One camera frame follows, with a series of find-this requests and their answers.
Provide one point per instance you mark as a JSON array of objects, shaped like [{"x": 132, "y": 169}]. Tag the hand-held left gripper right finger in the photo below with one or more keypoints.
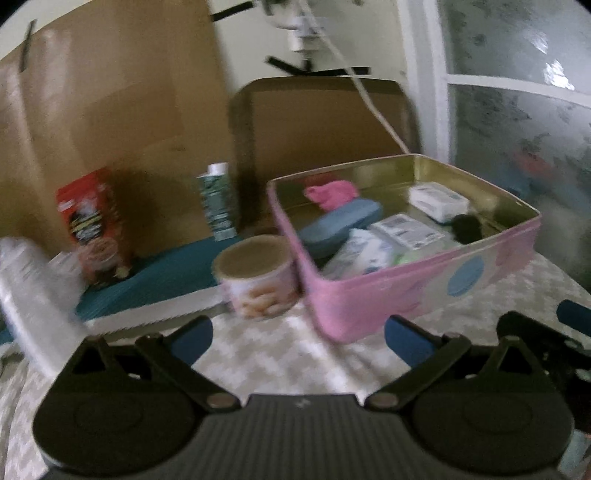
[{"x": 408, "y": 341}]

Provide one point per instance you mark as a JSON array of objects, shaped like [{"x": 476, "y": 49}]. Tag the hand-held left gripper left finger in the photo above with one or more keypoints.
[{"x": 191, "y": 339}]

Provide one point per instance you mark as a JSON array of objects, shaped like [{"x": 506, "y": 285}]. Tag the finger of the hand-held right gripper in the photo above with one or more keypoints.
[
  {"x": 545, "y": 337},
  {"x": 575, "y": 314}
]

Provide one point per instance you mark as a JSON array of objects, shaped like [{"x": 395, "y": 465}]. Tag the pink tin box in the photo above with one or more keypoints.
[{"x": 392, "y": 295}]

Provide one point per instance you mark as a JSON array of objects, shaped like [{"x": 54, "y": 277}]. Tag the cotton swab pack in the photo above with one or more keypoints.
[{"x": 360, "y": 254}]

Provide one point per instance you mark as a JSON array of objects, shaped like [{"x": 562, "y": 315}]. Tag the white printed packet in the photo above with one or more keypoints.
[{"x": 406, "y": 230}]

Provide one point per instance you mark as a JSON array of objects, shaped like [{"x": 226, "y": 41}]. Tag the small black object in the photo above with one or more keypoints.
[{"x": 465, "y": 228}]

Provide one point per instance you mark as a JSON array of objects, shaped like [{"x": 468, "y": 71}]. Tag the blue plastic case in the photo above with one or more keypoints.
[{"x": 337, "y": 226}]

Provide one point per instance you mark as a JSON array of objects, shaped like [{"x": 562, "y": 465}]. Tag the pink fuzzy sock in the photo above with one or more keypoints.
[{"x": 332, "y": 194}]

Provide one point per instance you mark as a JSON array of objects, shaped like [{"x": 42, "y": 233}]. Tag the teal mat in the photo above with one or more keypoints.
[{"x": 175, "y": 272}]

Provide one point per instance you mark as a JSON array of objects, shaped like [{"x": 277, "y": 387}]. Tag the cookie tin can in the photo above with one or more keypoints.
[{"x": 254, "y": 286}]

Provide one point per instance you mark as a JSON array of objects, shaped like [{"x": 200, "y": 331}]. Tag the patterned beige blanket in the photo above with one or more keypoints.
[{"x": 286, "y": 341}]

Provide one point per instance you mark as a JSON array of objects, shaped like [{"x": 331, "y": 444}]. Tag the green drink carton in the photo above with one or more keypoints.
[{"x": 217, "y": 207}]

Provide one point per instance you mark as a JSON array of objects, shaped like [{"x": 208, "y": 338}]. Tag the red snack pouch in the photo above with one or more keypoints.
[{"x": 92, "y": 226}]

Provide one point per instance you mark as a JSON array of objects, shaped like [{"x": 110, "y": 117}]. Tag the bagged stack of paper cups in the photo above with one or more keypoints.
[{"x": 32, "y": 286}]

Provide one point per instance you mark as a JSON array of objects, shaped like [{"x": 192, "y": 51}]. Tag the frosted glass window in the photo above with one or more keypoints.
[{"x": 508, "y": 115}]

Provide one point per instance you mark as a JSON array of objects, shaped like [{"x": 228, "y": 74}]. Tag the brown rounded panel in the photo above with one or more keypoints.
[{"x": 314, "y": 124}]

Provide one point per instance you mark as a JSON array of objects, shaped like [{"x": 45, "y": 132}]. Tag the brown cardboard sheet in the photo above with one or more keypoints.
[{"x": 115, "y": 92}]

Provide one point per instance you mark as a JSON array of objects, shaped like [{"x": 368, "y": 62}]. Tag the black tape strip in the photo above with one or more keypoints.
[{"x": 323, "y": 71}]

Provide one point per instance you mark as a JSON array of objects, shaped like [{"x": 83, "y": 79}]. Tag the white power adapter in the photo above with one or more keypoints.
[{"x": 304, "y": 34}]

